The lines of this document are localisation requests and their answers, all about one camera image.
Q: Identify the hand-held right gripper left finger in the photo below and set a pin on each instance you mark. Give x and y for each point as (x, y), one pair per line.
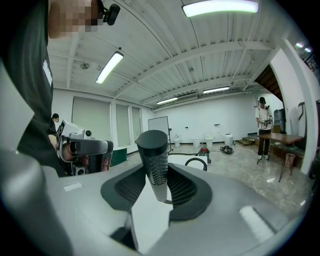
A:
(82, 200)

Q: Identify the green bathtub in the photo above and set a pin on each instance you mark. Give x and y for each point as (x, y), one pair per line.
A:
(119, 156)

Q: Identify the person's left forearm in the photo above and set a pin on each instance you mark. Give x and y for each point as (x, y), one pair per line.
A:
(67, 152)

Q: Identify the wooden staircase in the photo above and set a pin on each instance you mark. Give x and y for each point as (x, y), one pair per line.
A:
(270, 82)

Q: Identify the ceiling air conditioner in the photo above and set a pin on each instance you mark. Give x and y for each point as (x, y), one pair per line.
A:
(186, 97)

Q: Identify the person's black shirt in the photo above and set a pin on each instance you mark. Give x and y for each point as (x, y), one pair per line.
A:
(30, 87)

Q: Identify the black head camera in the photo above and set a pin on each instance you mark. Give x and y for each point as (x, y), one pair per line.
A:
(112, 14)

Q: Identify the wooden table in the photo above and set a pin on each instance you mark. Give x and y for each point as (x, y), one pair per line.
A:
(280, 138)

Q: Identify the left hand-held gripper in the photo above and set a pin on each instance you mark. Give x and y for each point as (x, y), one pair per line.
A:
(71, 128)

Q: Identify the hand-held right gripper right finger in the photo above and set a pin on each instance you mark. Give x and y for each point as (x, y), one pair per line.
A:
(225, 200)

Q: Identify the whiteboard on stand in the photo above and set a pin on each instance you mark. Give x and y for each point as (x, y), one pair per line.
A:
(158, 127)

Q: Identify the person's head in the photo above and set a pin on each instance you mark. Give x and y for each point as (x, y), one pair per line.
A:
(70, 17)

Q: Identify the grey window blind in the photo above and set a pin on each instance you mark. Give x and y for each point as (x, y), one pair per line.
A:
(91, 120)
(122, 125)
(136, 122)

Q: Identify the long ceiling light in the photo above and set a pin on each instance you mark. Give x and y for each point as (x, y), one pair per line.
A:
(167, 100)
(216, 90)
(220, 7)
(110, 67)

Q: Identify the red vacuum cleaner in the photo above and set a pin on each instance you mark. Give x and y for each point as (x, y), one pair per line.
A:
(205, 153)

